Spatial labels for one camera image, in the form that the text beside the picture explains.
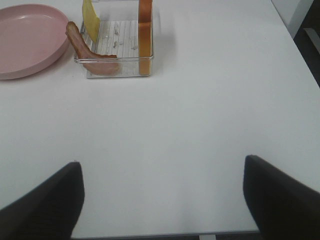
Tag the yellow cheese slice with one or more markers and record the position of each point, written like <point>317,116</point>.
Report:
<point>91,20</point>

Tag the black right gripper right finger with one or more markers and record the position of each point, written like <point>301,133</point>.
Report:
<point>282,207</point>

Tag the pink round plate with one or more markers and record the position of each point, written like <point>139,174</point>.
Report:
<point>32,37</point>

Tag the bacon strip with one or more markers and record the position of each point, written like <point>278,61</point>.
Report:
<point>83,52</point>

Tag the upright bread slice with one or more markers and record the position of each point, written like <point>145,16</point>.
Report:
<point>144,36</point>

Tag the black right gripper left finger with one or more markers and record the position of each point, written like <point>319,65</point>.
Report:
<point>48,212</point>

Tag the clear right plastic tray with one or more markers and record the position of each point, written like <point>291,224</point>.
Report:
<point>118,35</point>

